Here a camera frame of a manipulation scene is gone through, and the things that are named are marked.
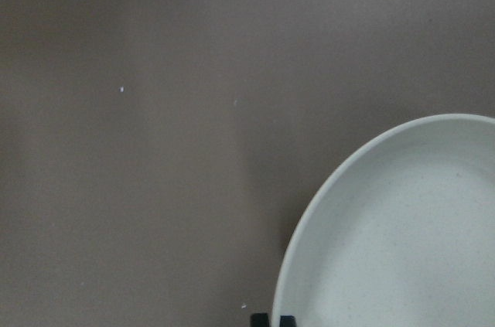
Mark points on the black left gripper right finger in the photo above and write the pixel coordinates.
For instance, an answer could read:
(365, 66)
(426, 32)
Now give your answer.
(287, 321)

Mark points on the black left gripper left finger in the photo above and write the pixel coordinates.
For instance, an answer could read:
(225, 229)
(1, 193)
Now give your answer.
(259, 320)

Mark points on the cream round plate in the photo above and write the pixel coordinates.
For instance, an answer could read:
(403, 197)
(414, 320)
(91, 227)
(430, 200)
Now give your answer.
(401, 234)

